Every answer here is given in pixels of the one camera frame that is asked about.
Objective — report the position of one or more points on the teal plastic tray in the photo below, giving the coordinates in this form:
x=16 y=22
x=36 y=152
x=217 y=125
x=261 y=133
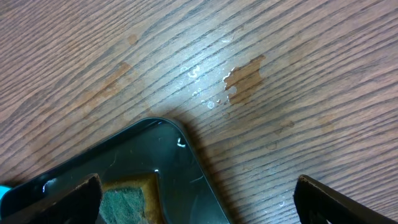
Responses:
x=3 y=190

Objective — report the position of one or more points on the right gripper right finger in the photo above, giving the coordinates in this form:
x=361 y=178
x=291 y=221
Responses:
x=315 y=203

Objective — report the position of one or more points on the green yellow sponge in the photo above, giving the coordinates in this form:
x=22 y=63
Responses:
x=131 y=200

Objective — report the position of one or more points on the black plastic tray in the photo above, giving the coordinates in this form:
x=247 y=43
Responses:
x=151 y=146

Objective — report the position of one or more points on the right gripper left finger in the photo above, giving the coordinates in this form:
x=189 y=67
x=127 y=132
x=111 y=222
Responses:
x=78 y=204

